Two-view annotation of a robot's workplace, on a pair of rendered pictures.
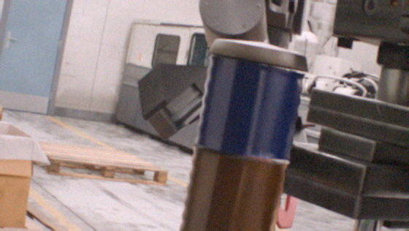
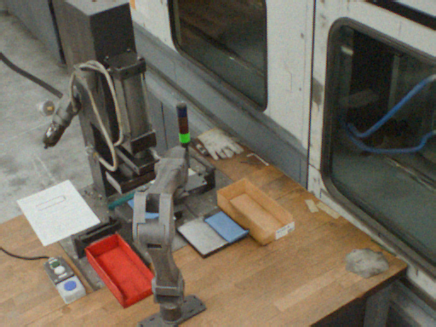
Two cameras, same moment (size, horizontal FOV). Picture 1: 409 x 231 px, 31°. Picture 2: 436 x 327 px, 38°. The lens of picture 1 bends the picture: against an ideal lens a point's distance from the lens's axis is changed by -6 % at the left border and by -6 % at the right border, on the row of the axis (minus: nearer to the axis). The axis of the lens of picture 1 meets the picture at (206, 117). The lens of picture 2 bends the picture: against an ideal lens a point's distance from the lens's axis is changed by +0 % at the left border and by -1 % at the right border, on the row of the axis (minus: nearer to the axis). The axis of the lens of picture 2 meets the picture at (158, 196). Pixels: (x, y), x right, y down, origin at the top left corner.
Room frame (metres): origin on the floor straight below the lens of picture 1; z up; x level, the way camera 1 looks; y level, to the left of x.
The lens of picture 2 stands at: (2.16, 0.13, 2.30)
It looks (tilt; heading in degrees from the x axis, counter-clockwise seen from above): 39 degrees down; 188
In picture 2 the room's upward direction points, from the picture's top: 8 degrees counter-clockwise
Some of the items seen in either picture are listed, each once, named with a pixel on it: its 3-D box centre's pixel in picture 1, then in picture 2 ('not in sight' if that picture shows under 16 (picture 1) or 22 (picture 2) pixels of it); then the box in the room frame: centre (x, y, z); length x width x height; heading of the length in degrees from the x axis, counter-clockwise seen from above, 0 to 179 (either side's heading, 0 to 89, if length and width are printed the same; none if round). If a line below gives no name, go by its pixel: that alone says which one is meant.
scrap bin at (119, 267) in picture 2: not in sight; (120, 269); (0.81, -0.22, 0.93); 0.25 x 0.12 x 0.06; 34
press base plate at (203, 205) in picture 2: not in sight; (146, 210); (0.49, -0.16, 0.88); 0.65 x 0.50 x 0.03; 124
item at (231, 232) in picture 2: not in sight; (226, 225); (0.64, 0.12, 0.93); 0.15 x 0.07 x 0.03; 35
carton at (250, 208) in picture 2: not in sight; (254, 210); (0.57, 0.21, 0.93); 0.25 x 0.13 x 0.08; 34
